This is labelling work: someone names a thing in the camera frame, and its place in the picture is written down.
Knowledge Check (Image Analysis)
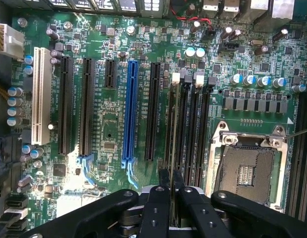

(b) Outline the black-latched black RAM slot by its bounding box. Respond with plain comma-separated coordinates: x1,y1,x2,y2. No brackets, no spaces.
178,73,194,185
197,76,217,189

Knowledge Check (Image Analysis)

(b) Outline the white-latched black RAM slot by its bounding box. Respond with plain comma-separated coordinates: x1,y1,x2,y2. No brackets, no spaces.
187,74,205,188

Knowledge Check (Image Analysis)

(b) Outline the long black expansion slot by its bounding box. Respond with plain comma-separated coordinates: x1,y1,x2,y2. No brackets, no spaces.
145,62,161,162
57,56,74,156
78,57,97,157

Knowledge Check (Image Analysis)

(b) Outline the blue expansion slot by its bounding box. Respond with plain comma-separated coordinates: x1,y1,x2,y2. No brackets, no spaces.
120,59,140,190

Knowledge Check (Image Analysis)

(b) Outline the RAM memory stick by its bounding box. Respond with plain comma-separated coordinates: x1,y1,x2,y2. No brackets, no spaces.
162,72,181,172

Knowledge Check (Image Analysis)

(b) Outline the white PCI expansion slot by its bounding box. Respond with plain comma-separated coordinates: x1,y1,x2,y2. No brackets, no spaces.
31,47,53,146

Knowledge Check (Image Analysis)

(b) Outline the short black expansion slot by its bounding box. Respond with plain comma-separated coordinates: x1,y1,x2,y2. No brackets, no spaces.
103,59,117,89

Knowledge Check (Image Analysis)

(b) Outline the metal-framed CPU socket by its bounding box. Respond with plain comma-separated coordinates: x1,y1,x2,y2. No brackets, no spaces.
205,120,289,211

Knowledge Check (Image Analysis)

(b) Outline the square black chip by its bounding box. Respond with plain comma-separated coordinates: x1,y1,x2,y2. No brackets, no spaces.
53,163,66,177

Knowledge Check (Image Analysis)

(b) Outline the black SATA connector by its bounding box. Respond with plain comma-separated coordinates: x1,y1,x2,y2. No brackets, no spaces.
6,195,29,209

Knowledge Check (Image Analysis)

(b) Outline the grey SATA connector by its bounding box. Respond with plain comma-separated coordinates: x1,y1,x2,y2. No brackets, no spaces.
3,207,29,221

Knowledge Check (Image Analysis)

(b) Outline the green PC motherboard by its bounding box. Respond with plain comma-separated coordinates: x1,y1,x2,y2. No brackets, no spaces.
9,0,307,224

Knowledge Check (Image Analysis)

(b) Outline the thin metal locking lever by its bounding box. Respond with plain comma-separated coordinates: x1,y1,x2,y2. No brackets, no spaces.
283,126,307,140

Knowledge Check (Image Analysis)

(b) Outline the black fan header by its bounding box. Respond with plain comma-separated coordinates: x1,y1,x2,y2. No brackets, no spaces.
219,41,240,54

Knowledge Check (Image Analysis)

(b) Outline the white power connector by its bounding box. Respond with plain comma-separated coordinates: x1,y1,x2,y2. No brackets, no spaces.
0,23,25,60

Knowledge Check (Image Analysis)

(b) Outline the metal rear port block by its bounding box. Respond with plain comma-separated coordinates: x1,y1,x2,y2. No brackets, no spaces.
203,0,220,18
255,0,295,33
222,0,240,19
242,0,269,24

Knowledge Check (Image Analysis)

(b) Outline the braided yellow black wire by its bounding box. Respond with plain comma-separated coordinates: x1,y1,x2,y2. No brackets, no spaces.
0,81,9,100

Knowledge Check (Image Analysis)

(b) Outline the black wire plug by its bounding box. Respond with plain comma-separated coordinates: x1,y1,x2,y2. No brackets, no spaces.
202,29,216,42

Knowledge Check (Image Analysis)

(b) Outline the red wire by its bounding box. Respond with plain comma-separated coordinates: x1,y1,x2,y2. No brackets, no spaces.
169,4,213,31

